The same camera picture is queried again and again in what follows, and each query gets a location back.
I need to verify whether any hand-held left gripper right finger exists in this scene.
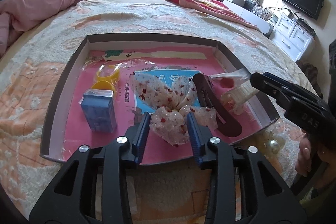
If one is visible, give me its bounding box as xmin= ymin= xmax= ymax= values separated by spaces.
xmin=186 ymin=112 xmax=307 ymax=224

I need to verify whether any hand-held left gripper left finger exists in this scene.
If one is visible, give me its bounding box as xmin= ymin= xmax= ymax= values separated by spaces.
xmin=29 ymin=111 xmax=152 ymax=224

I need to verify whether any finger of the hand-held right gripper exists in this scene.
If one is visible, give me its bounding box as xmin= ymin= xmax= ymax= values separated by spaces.
xmin=250 ymin=74 xmax=291 ymax=109
xmin=262 ymin=72 xmax=325 ymax=108

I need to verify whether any white dotted bow hair tie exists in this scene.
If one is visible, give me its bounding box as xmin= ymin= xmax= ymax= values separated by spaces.
xmin=133 ymin=72 xmax=220 ymax=147

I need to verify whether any brown hair clip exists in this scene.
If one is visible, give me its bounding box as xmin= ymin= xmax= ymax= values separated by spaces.
xmin=192 ymin=73 xmax=243 ymax=138

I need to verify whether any clear bag with red item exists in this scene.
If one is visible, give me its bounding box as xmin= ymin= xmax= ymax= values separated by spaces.
xmin=208 ymin=68 xmax=253 ymax=90

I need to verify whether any small blue box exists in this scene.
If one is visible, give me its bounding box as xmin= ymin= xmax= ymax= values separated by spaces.
xmin=80 ymin=89 xmax=118 ymax=133

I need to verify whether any bag of yellow bangles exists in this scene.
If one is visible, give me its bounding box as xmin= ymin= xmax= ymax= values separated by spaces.
xmin=82 ymin=57 xmax=158 ymax=92

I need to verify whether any shallow grey cardboard box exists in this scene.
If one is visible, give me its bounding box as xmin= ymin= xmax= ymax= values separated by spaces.
xmin=39 ymin=34 xmax=281 ymax=167

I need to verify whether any person's right hand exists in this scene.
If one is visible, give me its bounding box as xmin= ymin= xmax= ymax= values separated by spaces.
xmin=295 ymin=133 xmax=320 ymax=178

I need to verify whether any brown bag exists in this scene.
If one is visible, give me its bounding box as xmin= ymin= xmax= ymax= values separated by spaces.
xmin=296 ymin=59 xmax=324 ymax=99

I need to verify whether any white drawer dresser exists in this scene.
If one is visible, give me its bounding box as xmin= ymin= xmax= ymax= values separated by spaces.
xmin=270 ymin=14 xmax=315 ymax=62

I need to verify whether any black set-top box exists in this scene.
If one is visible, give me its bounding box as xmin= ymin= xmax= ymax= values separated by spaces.
xmin=295 ymin=17 xmax=316 ymax=36

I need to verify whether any pink book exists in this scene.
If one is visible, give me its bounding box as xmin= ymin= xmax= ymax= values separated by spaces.
xmin=64 ymin=49 xmax=263 ymax=162

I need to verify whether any white desk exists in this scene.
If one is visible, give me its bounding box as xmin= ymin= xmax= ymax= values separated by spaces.
xmin=207 ymin=0 xmax=275 ymax=39

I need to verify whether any pink printed blanket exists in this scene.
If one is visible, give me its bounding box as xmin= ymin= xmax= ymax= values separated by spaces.
xmin=143 ymin=0 xmax=261 ymax=31

